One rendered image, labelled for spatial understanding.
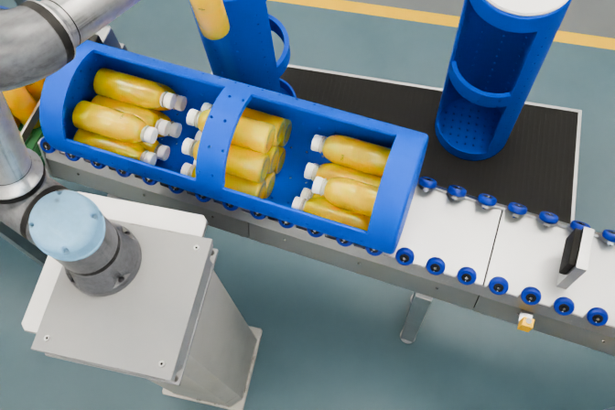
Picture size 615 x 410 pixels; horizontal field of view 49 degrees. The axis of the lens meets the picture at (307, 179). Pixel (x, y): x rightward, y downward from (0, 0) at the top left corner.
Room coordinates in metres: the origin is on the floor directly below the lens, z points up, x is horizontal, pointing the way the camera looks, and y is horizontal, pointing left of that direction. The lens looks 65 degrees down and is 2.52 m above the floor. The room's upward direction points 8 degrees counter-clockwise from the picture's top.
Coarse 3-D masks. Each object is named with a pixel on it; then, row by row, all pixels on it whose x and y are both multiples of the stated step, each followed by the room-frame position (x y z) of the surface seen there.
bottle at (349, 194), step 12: (324, 180) 0.63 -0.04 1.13; (336, 180) 0.62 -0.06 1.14; (348, 180) 0.61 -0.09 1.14; (324, 192) 0.60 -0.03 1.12; (336, 192) 0.59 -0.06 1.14; (348, 192) 0.58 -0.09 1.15; (360, 192) 0.58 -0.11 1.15; (372, 192) 0.58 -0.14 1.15; (336, 204) 0.57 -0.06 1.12; (348, 204) 0.56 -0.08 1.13; (360, 204) 0.56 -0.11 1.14; (372, 204) 0.55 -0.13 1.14
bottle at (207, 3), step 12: (192, 0) 0.99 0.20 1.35; (204, 0) 0.99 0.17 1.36; (216, 0) 1.00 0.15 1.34; (204, 12) 0.98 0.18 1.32; (216, 12) 0.99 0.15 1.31; (204, 24) 0.99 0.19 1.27; (216, 24) 0.99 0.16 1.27; (228, 24) 1.01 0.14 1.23; (204, 36) 1.00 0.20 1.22; (216, 36) 0.99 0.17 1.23
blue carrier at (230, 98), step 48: (96, 48) 1.02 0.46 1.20; (48, 96) 0.89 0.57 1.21; (192, 96) 0.96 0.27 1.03; (240, 96) 0.82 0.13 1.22; (288, 96) 0.83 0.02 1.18; (288, 144) 0.81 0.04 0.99; (384, 144) 0.74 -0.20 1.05; (240, 192) 0.62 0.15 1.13; (288, 192) 0.68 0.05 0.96; (384, 192) 0.54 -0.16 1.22; (384, 240) 0.47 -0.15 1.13
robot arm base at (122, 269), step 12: (120, 228) 0.52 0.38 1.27; (120, 240) 0.48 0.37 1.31; (132, 240) 0.49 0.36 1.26; (120, 252) 0.46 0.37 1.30; (132, 252) 0.47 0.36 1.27; (108, 264) 0.43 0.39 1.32; (120, 264) 0.44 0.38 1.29; (132, 264) 0.44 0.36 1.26; (72, 276) 0.43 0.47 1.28; (84, 276) 0.42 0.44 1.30; (96, 276) 0.42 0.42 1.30; (108, 276) 0.42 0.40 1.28; (120, 276) 0.43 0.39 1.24; (132, 276) 0.43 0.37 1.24; (84, 288) 0.41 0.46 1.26; (96, 288) 0.40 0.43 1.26; (108, 288) 0.40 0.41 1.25; (120, 288) 0.41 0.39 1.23
